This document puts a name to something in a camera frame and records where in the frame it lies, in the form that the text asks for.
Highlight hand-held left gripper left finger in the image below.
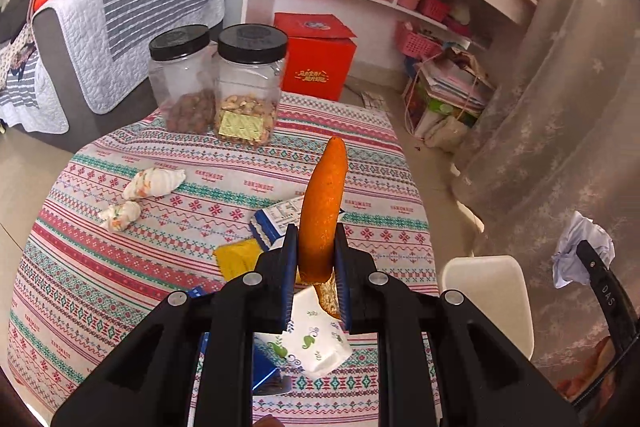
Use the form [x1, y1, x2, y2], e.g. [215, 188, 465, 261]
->
[50, 223, 301, 427]

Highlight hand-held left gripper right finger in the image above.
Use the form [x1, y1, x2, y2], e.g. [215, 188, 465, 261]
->
[334, 223, 581, 427]

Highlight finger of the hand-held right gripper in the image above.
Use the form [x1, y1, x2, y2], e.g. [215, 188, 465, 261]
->
[570, 239, 640, 408]

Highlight white paper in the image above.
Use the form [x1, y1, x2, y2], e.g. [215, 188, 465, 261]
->
[552, 212, 616, 288]

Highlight yellow packet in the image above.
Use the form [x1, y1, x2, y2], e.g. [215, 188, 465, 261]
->
[214, 239, 266, 280]

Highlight blue and white carton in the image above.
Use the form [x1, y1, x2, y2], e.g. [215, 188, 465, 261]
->
[250, 194, 346, 253]

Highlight white paper cup green print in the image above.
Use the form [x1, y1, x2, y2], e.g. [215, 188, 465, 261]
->
[277, 284, 351, 380]

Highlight orange carrot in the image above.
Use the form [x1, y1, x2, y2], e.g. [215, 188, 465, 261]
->
[298, 137, 348, 322]

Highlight small blue box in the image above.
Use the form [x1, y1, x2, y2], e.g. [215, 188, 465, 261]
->
[190, 287, 283, 395]

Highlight white plastic bin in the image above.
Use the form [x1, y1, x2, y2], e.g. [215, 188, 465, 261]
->
[441, 255, 535, 360]

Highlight printed tissue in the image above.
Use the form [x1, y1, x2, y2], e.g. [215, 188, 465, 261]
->
[98, 201, 142, 233]
[123, 167, 186, 200]

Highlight person's right hand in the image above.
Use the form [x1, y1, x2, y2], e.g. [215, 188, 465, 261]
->
[555, 337, 618, 402]

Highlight white cloth bag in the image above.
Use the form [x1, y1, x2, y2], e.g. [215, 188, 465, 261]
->
[425, 114, 468, 152]

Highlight printed sheet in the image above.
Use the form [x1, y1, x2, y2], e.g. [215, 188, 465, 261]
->
[357, 91, 396, 108]

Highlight floral lace curtain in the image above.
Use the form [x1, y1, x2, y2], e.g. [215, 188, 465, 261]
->
[450, 0, 640, 408]

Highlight white green cardboard box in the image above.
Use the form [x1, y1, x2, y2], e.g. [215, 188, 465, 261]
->
[420, 92, 476, 128]

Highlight black lid jar pale nuts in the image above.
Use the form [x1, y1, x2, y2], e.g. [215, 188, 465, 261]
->
[214, 24, 289, 148]

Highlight red gift box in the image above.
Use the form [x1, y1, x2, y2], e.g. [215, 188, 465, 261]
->
[273, 12, 358, 102]

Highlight stack of papers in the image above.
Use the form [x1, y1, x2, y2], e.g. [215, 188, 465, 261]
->
[415, 49, 496, 108]

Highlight black lid jar brown nuts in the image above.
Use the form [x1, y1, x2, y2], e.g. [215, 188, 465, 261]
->
[149, 25, 217, 134]

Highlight large pink basket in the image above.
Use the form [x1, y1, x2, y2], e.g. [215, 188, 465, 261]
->
[396, 21, 443, 58]

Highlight pink slatted basket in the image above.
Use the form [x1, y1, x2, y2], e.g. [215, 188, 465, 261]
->
[419, 0, 451, 20]

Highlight striped sofa seat cover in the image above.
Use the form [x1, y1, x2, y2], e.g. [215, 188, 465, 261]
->
[0, 42, 71, 135]

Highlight grey sofa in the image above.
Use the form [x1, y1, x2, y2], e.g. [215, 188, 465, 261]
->
[0, 0, 228, 152]

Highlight floral printed cloth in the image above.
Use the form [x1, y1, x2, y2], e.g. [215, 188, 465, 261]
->
[0, 27, 38, 78]

